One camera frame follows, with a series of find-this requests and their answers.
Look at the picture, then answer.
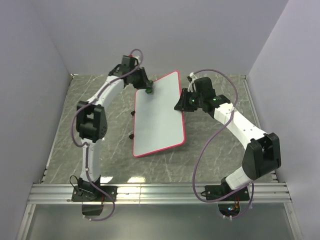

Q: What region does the pink framed whiteboard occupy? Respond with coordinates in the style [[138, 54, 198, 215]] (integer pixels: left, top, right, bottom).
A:
[[132, 71, 186, 158]]

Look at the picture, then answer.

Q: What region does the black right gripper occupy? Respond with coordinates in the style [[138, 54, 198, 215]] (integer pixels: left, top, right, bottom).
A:
[[173, 89, 203, 113]]

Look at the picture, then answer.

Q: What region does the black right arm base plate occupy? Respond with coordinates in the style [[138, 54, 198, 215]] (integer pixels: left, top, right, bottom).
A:
[[200, 185, 250, 202]]

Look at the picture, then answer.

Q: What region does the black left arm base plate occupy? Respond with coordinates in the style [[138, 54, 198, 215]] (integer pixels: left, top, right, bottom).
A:
[[71, 185, 118, 202]]

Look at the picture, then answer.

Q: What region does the aluminium mounting rail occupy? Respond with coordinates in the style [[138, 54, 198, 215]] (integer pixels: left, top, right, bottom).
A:
[[27, 182, 292, 205]]

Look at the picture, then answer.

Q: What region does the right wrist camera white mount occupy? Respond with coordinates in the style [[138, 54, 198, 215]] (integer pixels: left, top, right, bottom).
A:
[[187, 72, 216, 97]]

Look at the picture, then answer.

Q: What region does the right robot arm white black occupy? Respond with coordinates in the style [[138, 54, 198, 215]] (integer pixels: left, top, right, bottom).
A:
[[174, 88, 282, 200]]

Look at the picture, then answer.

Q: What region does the green whiteboard eraser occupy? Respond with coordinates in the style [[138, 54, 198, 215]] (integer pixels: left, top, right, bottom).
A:
[[145, 86, 154, 94]]

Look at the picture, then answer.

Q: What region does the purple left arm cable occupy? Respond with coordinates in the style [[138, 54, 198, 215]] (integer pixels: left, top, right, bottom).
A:
[[70, 48, 144, 222]]

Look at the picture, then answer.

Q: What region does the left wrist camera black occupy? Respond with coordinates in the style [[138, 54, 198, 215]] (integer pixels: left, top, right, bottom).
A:
[[119, 55, 140, 74]]

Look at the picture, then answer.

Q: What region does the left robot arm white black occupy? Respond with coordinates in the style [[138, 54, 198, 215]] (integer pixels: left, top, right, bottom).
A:
[[71, 63, 153, 201]]

